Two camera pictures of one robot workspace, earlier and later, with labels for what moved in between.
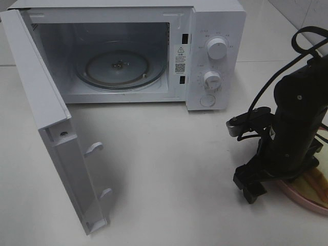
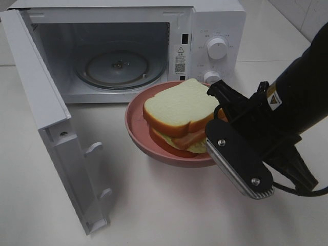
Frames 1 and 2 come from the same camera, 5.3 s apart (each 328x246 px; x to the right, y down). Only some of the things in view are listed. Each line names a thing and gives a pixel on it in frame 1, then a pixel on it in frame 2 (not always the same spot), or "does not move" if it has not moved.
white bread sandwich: [313, 185] -> [176, 118]
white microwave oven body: [144, 52] does not move
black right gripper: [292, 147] -> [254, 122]
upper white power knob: [217, 48] does not move
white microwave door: [74, 168] does not move
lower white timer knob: [212, 80] does not move
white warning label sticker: [180, 60] does not move
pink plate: [319, 208] -> [139, 130]
